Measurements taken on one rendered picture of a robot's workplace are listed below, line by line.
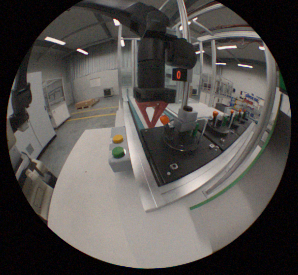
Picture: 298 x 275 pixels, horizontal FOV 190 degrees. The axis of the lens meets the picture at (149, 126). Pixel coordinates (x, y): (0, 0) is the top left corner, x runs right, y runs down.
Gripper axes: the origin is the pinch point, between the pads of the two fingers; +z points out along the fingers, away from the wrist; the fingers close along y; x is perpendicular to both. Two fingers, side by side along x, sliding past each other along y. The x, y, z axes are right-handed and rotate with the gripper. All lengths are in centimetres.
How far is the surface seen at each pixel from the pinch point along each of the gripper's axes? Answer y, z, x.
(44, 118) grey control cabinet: 180, 26, 268
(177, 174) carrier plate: -10.8, 8.7, -3.3
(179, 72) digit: 18.7, -16.0, -20.6
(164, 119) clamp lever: -0.5, -1.4, -3.3
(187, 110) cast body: -0.7, -3.1, -10.5
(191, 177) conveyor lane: -12.9, 9.7, -6.7
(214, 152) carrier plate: -10.2, 8.7, -19.5
